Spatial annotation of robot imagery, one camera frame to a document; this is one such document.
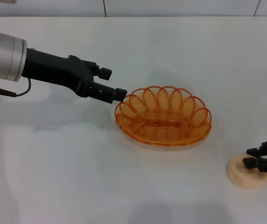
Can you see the pale round bread bun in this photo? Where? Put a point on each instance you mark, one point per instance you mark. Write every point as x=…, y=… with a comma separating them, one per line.
x=241, y=177

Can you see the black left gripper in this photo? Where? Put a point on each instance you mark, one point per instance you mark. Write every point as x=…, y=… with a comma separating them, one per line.
x=54, y=72

